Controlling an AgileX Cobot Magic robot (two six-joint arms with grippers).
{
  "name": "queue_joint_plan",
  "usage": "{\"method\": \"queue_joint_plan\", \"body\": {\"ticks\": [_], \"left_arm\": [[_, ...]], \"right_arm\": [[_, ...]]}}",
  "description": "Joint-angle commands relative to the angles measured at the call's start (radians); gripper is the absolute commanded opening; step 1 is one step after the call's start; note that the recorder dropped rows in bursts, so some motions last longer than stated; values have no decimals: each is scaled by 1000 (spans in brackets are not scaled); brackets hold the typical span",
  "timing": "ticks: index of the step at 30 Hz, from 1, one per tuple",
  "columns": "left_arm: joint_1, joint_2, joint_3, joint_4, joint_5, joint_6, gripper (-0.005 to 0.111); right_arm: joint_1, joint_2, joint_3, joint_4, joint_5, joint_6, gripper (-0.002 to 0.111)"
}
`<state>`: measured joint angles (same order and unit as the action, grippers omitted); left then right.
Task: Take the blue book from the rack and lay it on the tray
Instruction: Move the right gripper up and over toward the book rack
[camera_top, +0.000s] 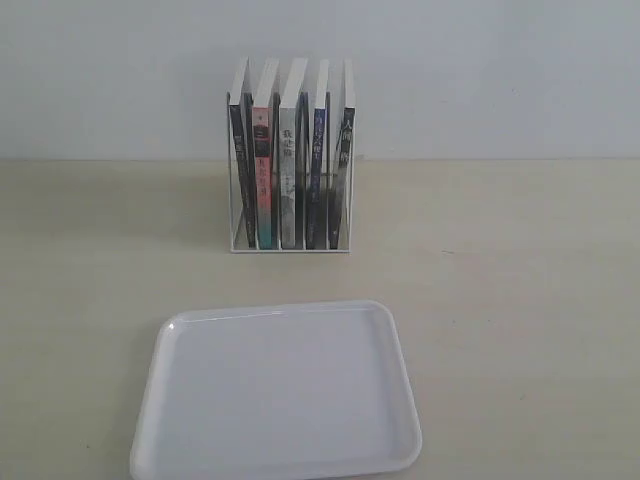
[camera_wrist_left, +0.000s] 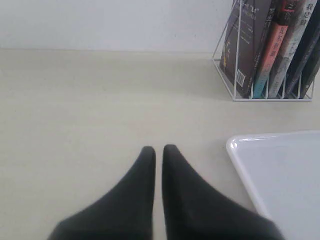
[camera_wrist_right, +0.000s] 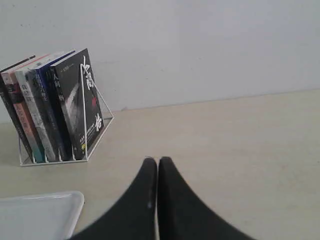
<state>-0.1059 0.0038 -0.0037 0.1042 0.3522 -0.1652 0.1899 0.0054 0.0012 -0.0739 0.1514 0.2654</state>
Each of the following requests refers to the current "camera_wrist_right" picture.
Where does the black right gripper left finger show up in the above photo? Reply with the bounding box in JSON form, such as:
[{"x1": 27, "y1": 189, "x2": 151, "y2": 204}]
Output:
[{"x1": 71, "y1": 157, "x2": 158, "y2": 240}]

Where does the blue moon book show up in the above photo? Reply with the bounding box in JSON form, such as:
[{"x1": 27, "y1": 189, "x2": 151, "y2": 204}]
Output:
[{"x1": 28, "y1": 50, "x2": 75, "y2": 162}]

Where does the white plastic tray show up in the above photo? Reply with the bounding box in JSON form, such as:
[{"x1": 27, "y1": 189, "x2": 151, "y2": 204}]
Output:
[{"x1": 0, "y1": 191, "x2": 85, "y2": 240}]

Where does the grey white book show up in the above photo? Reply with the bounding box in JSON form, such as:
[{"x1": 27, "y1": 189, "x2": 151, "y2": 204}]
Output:
[{"x1": 10, "y1": 52, "x2": 61, "y2": 163}]

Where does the red and teal book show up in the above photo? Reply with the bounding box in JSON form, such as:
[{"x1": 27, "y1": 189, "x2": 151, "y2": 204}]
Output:
[{"x1": 0, "y1": 54, "x2": 48, "y2": 163}]

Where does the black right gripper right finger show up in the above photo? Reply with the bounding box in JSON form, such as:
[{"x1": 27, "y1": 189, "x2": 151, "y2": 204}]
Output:
[{"x1": 157, "y1": 156, "x2": 252, "y2": 240}]

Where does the white wire book rack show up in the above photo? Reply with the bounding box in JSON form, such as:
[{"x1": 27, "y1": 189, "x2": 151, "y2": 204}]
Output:
[{"x1": 18, "y1": 63, "x2": 115, "y2": 168}]

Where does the black rightmost book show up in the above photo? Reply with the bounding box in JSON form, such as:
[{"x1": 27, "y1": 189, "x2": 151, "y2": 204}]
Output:
[{"x1": 50, "y1": 48, "x2": 104, "y2": 160}]

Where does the black book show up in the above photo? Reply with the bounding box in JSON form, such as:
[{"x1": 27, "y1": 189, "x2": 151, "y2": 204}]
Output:
[
  {"x1": 50, "y1": 48, "x2": 104, "y2": 160},
  {"x1": 0, "y1": 55, "x2": 37, "y2": 155}
]

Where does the black leftmost book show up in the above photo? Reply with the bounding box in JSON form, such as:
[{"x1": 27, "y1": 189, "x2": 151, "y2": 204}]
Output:
[{"x1": 0, "y1": 55, "x2": 37, "y2": 155}]

